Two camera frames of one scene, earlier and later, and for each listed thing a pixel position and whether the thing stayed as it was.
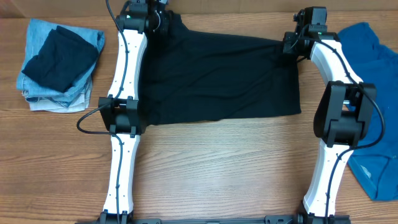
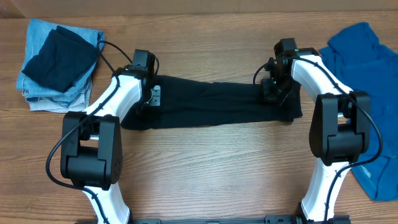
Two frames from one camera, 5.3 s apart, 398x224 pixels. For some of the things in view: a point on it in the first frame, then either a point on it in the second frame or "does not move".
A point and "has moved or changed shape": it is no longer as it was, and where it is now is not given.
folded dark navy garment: [61, 58] does not move
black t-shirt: [196, 72] has moved or changed shape
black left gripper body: [162, 22] -> [152, 99]
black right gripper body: [288, 45] -> [277, 93]
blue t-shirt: [376, 67] does not move
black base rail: [301, 218] does not move
